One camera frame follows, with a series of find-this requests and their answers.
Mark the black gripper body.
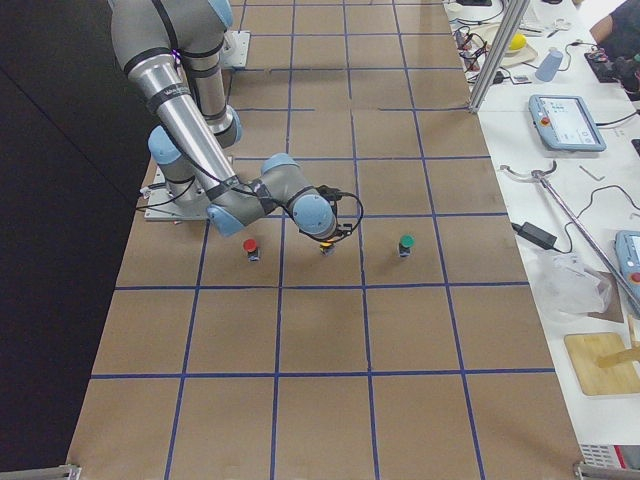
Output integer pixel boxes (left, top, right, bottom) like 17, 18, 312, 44
320, 223, 353, 245

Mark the yellow push button switch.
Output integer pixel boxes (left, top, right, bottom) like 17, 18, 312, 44
319, 242, 336, 256

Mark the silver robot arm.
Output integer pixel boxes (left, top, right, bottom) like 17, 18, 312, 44
111, 1, 355, 244

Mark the black power adapter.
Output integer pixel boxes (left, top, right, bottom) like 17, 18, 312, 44
511, 222, 557, 250

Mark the metal reacher tool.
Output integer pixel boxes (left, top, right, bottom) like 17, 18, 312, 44
498, 160, 639, 309

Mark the clear plastic bag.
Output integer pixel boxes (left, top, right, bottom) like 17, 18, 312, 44
525, 251, 625, 328

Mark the blue teach pendant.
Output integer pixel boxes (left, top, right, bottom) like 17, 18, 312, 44
528, 95, 606, 152
615, 230, 639, 315

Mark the beige tray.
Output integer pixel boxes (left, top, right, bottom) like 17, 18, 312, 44
473, 25, 538, 67

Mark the yellow lemon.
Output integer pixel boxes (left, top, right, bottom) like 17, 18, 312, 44
508, 33, 527, 52

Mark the translucent blue cup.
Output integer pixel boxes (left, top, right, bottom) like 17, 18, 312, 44
534, 48, 564, 82

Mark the wooden cutting board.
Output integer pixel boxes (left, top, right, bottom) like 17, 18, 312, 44
564, 333, 639, 397

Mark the person at desk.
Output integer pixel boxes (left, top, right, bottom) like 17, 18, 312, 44
590, 0, 639, 101

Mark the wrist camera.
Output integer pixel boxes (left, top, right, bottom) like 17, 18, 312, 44
316, 185, 345, 202

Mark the green push button switch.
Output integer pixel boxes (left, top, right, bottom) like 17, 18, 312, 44
398, 234, 415, 258

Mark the red push button switch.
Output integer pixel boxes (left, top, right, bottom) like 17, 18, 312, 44
242, 238, 261, 262

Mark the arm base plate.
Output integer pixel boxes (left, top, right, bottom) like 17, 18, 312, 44
144, 156, 211, 221
220, 30, 251, 70

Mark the aluminium frame post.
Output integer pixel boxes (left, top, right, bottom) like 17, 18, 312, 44
468, 0, 530, 113

